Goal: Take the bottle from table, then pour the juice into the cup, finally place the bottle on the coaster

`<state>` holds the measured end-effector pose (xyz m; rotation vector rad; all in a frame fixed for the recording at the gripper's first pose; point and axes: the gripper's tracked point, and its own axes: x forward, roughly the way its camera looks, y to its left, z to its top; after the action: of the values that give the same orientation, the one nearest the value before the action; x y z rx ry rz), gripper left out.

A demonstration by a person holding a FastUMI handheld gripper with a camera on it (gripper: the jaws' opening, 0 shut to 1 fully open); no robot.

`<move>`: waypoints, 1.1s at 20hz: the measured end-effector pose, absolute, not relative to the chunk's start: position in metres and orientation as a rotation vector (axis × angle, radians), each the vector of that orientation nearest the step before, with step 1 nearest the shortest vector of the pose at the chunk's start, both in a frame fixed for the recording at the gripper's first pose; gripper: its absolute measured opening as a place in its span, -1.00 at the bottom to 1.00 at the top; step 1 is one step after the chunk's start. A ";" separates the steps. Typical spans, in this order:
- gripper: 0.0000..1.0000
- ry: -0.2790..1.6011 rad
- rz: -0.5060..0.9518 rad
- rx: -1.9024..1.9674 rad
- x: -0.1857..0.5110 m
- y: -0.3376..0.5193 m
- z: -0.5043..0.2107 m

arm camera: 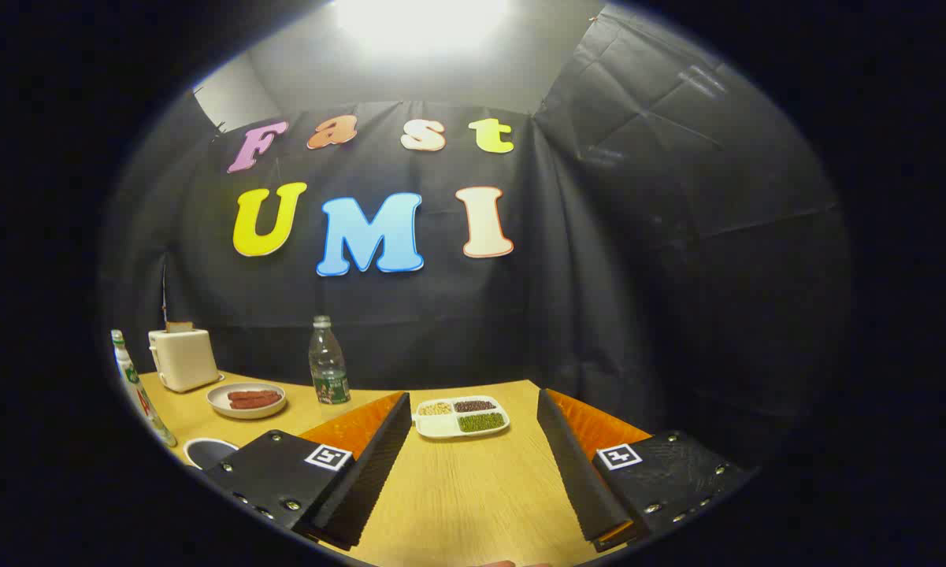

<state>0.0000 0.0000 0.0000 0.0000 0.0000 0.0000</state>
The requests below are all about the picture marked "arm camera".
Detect black backdrop cloth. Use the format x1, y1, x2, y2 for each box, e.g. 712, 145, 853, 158
98, 4, 855, 473

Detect clear plastic water bottle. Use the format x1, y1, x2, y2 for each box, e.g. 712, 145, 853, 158
308, 316, 352, 406

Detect white round plate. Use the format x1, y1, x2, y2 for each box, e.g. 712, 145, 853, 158
206, 382, 288, 420

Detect white cup wooden handle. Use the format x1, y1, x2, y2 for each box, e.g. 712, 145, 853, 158
183, 437, 241, 472

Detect cream toaster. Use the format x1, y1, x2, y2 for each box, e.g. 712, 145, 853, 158
148, 327, 221, 393

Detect wooden table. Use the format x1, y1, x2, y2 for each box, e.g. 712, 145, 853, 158
138, 370, 655, 567

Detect red meat pieces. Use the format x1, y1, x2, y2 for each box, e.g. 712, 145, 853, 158
228, 389, 282, 410

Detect white divided dish with beans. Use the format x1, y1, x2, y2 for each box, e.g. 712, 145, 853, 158
413, 395, 511, 439

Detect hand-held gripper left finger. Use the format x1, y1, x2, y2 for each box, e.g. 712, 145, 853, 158
203, 391, 413, 551

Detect white juice bottle green label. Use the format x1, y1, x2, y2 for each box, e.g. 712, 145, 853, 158
110, 329, 179, 448

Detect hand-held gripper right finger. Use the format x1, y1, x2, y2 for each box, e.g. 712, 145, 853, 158
536, 387, 757, 552

